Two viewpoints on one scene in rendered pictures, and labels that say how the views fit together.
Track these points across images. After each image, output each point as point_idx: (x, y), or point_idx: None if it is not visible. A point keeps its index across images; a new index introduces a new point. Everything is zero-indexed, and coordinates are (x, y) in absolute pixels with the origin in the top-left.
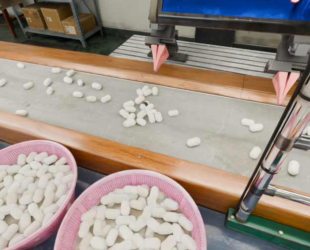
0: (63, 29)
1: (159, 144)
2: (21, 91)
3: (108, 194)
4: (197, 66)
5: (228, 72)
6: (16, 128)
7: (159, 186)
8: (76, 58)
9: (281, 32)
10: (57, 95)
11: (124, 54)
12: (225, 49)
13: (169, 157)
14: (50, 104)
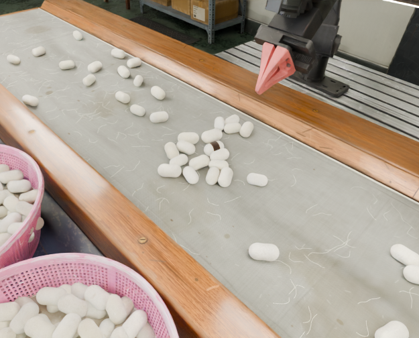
0: (190, 10)
1: (199, 229)
2: (55, 70)
3: (53, 288)
4: (356, 111)
5: (417, 138)
6: (3, 120)
7: (150, 316)
8: (155, 43)
9: None
10: (96, 91)
11: (239, 59)
12: None
13: (194, 265)
14: (78, 101)
